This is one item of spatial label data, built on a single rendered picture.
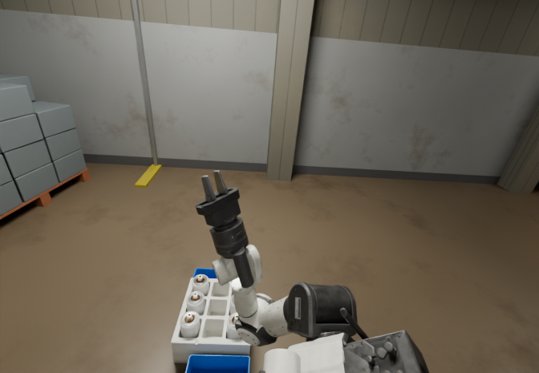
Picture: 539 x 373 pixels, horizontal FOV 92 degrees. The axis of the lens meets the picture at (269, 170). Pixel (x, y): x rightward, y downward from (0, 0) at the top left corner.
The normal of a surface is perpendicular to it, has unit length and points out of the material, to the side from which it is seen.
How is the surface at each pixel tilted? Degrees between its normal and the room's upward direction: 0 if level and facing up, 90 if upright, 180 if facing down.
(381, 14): 90
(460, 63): 90
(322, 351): 38
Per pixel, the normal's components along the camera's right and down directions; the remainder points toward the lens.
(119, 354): 0.07, -0.89
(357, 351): -0.55, -0.73
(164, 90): 0.04, 0.45
